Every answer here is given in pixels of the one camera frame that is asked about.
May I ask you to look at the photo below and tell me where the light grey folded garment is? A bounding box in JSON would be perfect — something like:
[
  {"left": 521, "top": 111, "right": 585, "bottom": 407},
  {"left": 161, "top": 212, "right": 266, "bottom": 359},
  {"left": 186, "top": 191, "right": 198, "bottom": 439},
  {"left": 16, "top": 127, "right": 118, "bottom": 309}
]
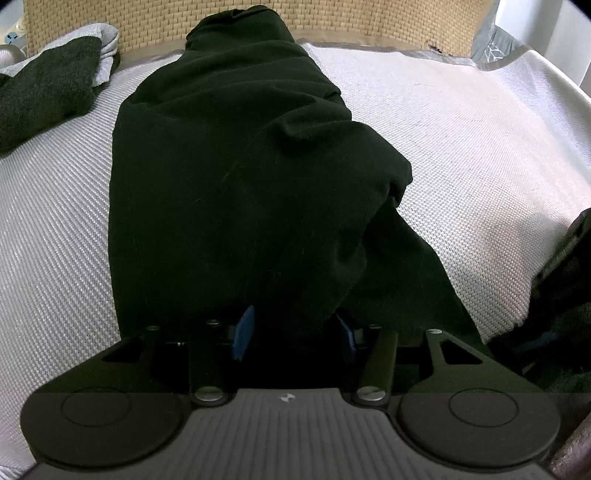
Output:
[{"left": 1, "top": 23, "right": 119, "bottom": 87}]

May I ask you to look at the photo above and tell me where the woven rattan headboard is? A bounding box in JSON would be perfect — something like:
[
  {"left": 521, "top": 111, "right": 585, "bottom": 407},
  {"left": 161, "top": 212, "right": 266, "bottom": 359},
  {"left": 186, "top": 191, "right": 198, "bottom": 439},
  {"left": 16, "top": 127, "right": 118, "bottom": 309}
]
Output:
[{"left": 24, "top": 0, "right": 493, "bottom": 57}]

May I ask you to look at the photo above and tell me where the white woven bed cover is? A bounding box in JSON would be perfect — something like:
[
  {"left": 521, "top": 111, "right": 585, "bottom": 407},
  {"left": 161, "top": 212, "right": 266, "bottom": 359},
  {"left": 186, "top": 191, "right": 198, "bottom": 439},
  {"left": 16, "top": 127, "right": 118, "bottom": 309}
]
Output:
[{"left": 1, "top": 43, "right": 590, "bottom": 479}]

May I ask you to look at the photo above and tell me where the black shirt with white print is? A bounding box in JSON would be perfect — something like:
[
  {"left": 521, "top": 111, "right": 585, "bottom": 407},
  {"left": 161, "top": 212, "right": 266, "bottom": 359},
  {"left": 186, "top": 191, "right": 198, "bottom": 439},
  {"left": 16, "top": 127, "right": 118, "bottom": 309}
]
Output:
[{"left": 106, "top": 5, "right": 491, "bottom": 393}]

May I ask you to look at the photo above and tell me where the dark grey folded garment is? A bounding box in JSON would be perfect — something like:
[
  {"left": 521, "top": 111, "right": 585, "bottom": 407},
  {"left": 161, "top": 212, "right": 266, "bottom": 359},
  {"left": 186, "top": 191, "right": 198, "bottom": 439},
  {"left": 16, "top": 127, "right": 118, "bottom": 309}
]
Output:
[{"left": 1, "top": 41, "right": 106, "bottom": 153}]

